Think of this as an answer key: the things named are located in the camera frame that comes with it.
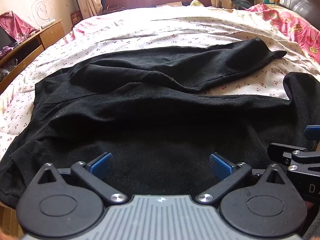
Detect brown handbag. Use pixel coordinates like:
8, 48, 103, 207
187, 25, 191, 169
103, 3, 123, 15

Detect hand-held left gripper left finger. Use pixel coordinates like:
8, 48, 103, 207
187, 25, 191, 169
37, 152, 127, 205

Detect small red box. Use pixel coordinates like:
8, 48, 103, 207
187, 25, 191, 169
71, 11, 83, 26

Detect black television screen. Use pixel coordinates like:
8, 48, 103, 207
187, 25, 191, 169
0, 26, 12, 53

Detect pink floral quilt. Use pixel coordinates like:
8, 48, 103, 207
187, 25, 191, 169
244, 3, 320, 64

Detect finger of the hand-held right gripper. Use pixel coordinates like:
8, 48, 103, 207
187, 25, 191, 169
267, 142, 320, 178
304, 125, 320, 140

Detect purple cloth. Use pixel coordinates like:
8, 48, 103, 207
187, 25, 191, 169
0, 45, 16, 58

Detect black pants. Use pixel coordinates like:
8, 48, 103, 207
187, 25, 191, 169
0, 38, 320, 208

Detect pink patterned cloth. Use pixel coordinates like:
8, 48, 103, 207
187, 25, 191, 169
0, 10, 38, 43

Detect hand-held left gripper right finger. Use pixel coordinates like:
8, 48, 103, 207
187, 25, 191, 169
196, 153, 286, 204

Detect cherry print bed sheet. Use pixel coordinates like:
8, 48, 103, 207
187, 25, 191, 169
0, 5, 320, 155

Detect loose papers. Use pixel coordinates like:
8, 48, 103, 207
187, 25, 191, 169
156, 1, 183, 8

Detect long wooden cabinet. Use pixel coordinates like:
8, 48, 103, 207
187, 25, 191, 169
0, 19, 65, 93

